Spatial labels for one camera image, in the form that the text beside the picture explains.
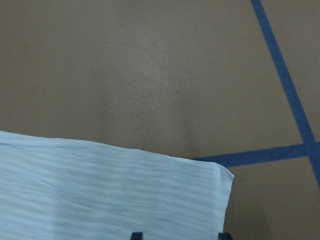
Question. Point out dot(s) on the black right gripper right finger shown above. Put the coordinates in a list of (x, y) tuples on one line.
[(224, 236)]

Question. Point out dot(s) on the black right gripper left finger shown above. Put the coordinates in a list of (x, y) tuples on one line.
[(136, 236)]

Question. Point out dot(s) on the light blue button-up shirt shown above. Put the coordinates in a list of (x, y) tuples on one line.
[(68, 189)]

